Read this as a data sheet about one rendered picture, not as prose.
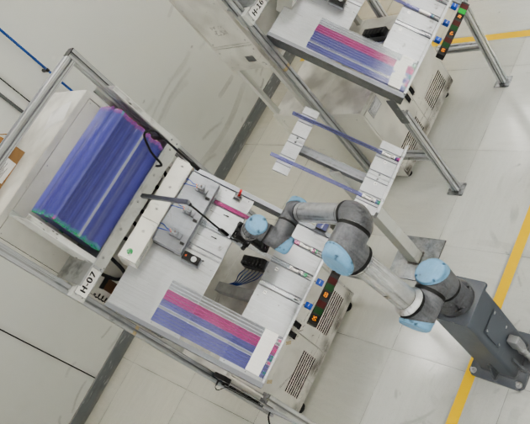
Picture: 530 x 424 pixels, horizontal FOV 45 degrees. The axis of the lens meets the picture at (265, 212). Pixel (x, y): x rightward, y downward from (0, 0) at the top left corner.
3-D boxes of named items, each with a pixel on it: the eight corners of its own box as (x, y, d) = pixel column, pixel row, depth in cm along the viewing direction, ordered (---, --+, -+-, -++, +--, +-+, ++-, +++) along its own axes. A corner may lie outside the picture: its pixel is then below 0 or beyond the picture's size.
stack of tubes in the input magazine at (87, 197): (164, 145, 261) (117, 104, 245) (98, 251, 245) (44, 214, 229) (148, 145, 270) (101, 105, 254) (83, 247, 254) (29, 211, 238)
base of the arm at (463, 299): (480, 285, 235) (470, 272, 229) (464, 320, 231) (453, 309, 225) (445, 277, 246) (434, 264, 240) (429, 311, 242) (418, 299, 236)
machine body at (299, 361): (360, 299, 337) (296, 239, 299) (303, 422, 315) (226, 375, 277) (276, 278, 384) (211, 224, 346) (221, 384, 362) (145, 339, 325)
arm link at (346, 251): (453, 303, 225) (354, 218, 200) (436, 341, 220) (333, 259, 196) (427, 299, 235) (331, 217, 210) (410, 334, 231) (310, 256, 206)
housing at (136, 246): (195, 177, 282) (193, 164, 269) (139, 272, 267) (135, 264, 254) (179, 169, 283) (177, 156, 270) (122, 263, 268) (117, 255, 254)
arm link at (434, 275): (464, 275, 230) (449, 257, 222) (450, 308, 226) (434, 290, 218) (436, 268, 239) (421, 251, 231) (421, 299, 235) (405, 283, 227)
